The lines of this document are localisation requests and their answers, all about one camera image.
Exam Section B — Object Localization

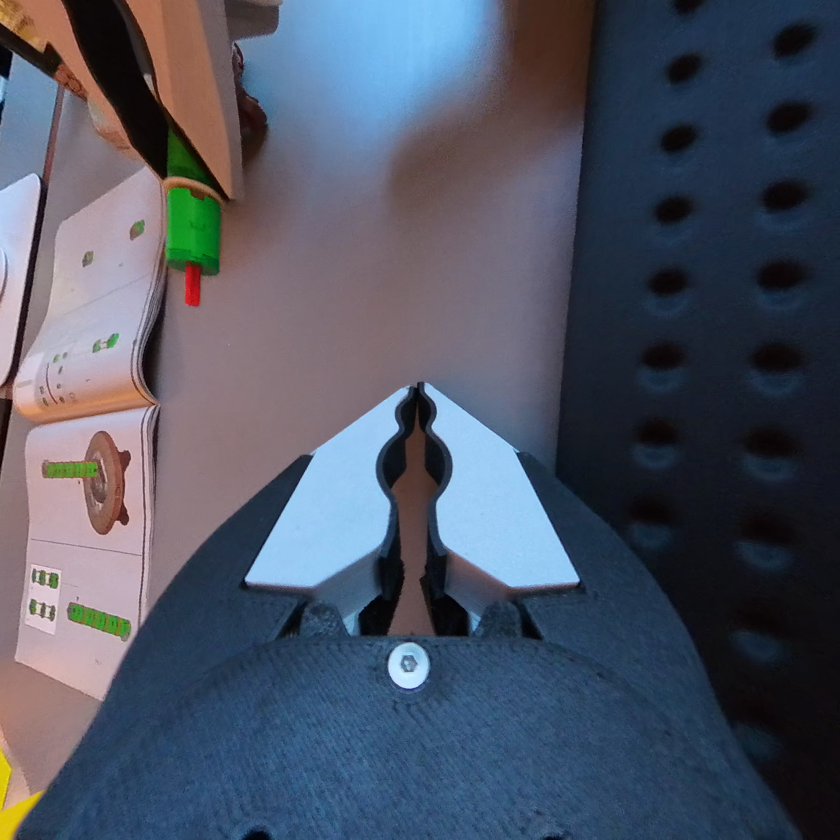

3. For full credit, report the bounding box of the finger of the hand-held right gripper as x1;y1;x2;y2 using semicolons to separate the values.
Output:
112;0;247;203
29;0;168;181

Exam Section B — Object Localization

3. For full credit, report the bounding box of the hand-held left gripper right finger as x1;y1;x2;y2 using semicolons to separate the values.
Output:
418;382;581;636

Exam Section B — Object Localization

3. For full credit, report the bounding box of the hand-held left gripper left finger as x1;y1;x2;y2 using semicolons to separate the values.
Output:
244;384;421;636

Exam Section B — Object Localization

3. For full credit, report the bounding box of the green bamboo stalk model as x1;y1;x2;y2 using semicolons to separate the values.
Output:
163;128;224;308

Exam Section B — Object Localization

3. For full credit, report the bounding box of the grey desk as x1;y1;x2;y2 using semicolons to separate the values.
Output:
0;0;598;808

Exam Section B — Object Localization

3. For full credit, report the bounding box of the tan round pot base model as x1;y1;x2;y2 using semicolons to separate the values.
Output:
85;42;270;161

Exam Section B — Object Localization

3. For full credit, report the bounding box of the white document stand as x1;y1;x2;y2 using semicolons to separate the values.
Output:
0;174;43;388

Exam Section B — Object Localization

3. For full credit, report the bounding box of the open instruction booklet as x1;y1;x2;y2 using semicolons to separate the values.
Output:
13;164;168;702

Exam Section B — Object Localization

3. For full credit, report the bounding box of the clear sheet with yellow square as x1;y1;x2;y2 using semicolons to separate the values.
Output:
0;751;43;840

